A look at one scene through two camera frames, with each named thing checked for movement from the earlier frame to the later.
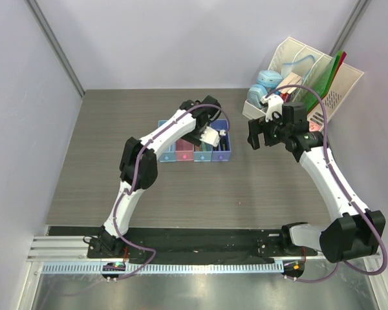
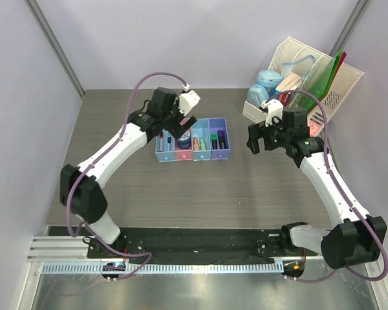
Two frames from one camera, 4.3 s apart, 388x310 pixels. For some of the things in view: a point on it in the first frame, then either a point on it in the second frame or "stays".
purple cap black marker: (223, 141) stays
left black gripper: (194, 139) -> (177, 129)
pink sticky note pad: (313, 126) stays
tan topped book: (291, 79) stays
